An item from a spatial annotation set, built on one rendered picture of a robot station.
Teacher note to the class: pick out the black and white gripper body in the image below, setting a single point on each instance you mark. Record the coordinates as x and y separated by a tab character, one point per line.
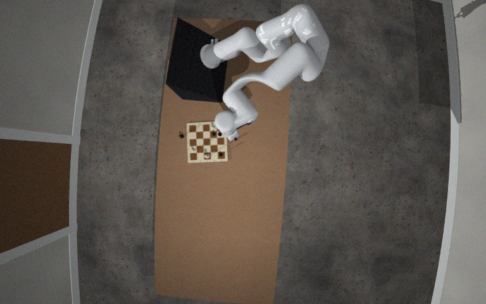
232	136

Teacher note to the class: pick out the brown and cream chessboard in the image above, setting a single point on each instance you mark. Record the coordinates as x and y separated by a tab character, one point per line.
200	138

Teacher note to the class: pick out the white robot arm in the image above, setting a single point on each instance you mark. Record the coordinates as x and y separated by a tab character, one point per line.
292	60

